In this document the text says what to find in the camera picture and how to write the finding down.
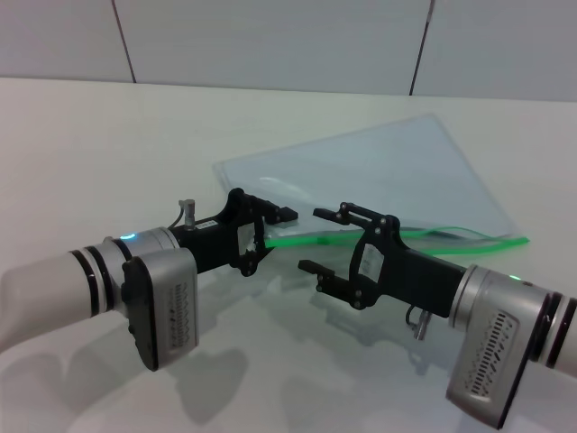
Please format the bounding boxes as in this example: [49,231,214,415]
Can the clear document bag green zipper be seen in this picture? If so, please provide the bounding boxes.
[211,113,529,262]

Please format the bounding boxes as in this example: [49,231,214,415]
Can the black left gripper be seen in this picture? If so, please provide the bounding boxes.
[172,189,299,277]

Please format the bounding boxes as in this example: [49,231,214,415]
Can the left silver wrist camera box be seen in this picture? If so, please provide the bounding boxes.
[121,246,200,373]

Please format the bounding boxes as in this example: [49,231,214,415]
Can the metal plug with cable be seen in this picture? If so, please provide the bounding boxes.
[178,197,199,229]
[405,305,435,340]

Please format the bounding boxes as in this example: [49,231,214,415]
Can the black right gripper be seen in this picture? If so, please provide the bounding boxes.
[298,201,468,319]

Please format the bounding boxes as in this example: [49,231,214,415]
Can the left metal plug with cable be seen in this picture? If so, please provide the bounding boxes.
[178,197,199,229]

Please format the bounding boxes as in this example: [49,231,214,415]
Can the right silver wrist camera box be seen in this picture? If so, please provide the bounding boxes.
[444,288,549,429]

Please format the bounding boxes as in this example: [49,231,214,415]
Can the right metal plug with cable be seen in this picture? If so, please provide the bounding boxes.
[405,305,435,340]

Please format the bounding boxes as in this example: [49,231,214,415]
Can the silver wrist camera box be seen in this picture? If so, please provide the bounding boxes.
[121,246,200,373]
[444,288,549,429]

